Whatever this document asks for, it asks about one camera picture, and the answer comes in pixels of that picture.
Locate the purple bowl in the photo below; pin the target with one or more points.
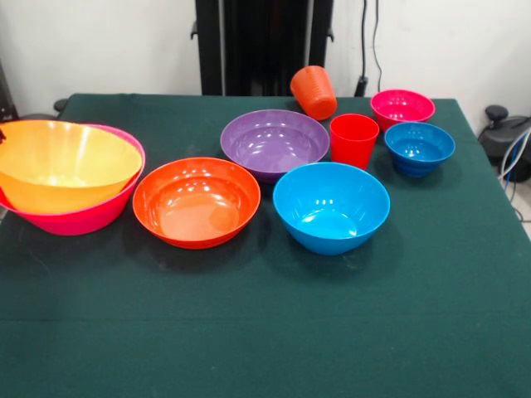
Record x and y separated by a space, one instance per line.
274 141

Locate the light blue bowl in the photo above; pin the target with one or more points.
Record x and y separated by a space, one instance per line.
327 215

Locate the red-orange bowl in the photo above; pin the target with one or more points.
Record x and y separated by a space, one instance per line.
195 207

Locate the red cup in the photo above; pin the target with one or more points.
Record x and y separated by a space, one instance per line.
352 145

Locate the orange cup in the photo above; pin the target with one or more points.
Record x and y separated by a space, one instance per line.
315 97

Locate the small dark blue bowl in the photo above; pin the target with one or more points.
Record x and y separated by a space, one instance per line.
419 145

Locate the large pink bowl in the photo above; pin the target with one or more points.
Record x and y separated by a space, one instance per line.
83 221

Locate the large orange bowl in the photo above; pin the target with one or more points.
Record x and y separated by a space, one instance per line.
62 166

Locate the dark green table cloth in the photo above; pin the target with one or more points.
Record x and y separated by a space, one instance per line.
265 323

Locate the small pink bowl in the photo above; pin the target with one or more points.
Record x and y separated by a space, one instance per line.
400 107

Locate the black office chair base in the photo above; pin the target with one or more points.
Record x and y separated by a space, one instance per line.
37 116
498 137

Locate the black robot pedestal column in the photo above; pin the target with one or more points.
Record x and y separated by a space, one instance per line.
265 41

